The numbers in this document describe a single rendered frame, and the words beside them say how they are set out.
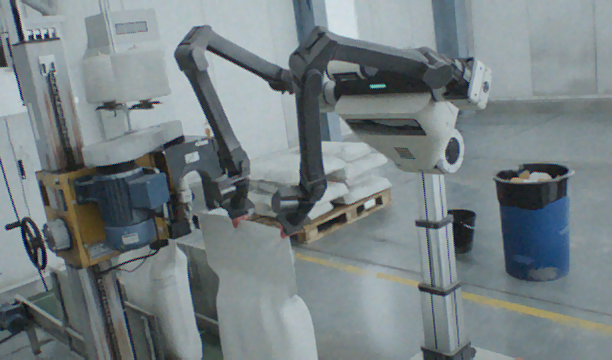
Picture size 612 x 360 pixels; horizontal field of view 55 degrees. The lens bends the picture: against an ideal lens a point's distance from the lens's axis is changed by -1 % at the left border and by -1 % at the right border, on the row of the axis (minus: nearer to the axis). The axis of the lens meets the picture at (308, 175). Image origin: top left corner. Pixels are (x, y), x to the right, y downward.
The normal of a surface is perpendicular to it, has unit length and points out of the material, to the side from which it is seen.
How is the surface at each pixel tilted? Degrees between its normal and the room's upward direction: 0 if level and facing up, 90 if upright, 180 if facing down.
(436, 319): 90
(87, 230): 90
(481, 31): 90
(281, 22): 90
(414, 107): 40
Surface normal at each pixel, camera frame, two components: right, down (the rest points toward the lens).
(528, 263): -0.48, 0.31
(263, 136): 0.69, 0.07
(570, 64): -0.71, 0.26
